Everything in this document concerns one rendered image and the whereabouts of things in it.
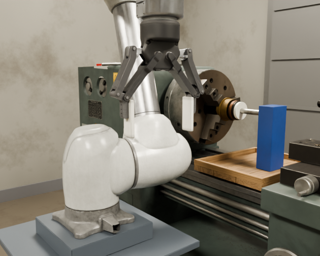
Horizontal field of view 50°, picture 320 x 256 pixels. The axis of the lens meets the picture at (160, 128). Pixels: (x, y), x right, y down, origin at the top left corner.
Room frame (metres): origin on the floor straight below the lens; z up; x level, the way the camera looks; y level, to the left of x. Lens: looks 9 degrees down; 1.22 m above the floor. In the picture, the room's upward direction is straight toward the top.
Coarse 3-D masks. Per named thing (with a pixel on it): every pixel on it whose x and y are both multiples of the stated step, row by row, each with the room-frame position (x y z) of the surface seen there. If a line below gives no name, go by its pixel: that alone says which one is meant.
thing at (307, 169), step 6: (300, 162) 0.94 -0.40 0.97; (282, 168) 0.89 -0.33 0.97; (288, 168) 0.88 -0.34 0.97; (294, 168) 0.88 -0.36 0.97; (300, 168) 0.88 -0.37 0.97; (306, 168) 0.88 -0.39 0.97; (312, 168) 0.88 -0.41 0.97; (318, 168) 0.88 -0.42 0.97; (282, 174) 0.89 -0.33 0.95; (288, 174) 0.87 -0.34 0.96; (294, 174) 0.86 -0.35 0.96; (300, 174) 0.85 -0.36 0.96; (306, 174) 0.83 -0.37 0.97; (312, 174) 0.83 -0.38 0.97; (318, 174) 0.83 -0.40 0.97; (282, 180) 0.89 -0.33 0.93; (288, 180) 0.87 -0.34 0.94; (294, 180) 0.86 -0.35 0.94; (318, 180) 0.81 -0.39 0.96; (294, 186) 0.86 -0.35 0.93; (318, 192) 0.81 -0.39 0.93
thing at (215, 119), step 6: (210, 114) 1.38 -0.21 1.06; (210, 120) 1.37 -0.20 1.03; (216, 120) 1.34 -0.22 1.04; (222, 120) 1.34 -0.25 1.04; (204, 126) 1.38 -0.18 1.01; (210, 126) 1.35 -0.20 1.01; (216, 126) 1.35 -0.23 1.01; (204, 132) 1.37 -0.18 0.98; (210, 132) 1.35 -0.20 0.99; (204, 138) 1.35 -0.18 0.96; (210, 138) 1.36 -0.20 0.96
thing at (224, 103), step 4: (224, 100) 1.33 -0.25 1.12; (228, 100) 1.32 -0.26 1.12; (232, 100) 1.32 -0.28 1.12; (236, 100) 1.33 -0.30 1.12; (220, 104) 1.32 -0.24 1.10; (224, 104) 1.31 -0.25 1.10; (228, 104) 1.30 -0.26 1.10; (232, 104) 1.29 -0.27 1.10; (216, 108) 1.35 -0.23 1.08; (220, 108) 1.32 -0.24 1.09; (224, 108) 1.30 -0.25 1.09; (228, 108) 1.30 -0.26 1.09; (232, 108) 1.28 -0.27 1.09; (216, 112) 1.35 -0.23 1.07; (220, 112) 1.32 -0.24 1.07; (224, 112) 1.30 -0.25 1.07; (228, 112) 1.30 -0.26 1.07; (232, 112) 1.28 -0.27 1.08; (220, 116) 1.32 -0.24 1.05; (224, 116) 1.31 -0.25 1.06; (228, 116) 1.30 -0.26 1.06; (232, 116) 1.29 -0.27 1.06; (224, 120) 1.34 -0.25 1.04; (228, 120) 1.35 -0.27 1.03; (232, 120) 1.32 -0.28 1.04
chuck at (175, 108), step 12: (204, 72) 1.39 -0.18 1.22; (216, 72) 1.43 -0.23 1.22; (216, 84) 1.43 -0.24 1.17; (228, 84) 1.47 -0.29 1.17; (180, 96) 1.34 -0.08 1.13; (228, 96) 1.48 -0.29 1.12; (180, 108) 1.33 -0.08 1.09; (204, 108) 1.51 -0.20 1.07; (180, 120) 1.34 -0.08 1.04; (204, 120) 1.39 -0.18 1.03; (180, 132) 1.38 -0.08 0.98; (192, 132) 1.35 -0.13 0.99; (216, 132) 1.44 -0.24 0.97; (204, 144) 1.39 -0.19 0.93
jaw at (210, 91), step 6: (204, 84) 1.33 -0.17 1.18; (204, 90) 1.33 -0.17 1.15; (210, 90) 1.35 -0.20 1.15; (216, 90) 1.34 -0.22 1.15; (204, 96) 1.36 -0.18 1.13; (210, 96) 1.33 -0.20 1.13; (216, 96) 1.34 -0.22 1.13; (222, 96) 1.34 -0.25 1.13; (204, 102) 1.39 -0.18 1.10; (210, 102) 1.36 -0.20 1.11; (216, 102) 1.33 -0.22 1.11
